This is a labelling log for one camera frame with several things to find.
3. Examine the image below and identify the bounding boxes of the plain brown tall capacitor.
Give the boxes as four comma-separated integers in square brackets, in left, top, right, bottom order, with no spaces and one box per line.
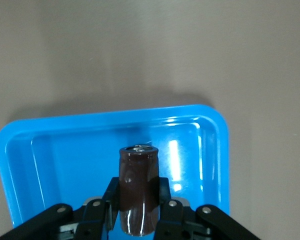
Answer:
[118,144,161,237]

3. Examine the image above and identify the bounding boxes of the blue plastic tray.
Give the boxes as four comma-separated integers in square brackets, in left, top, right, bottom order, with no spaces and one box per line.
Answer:
[0,103,231,240]

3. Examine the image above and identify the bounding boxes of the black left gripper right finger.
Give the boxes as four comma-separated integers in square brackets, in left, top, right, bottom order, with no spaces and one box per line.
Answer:
[153,176,261,240]

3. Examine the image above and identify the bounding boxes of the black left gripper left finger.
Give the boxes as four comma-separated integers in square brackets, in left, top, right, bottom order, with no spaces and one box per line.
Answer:
[0,176,121,240]

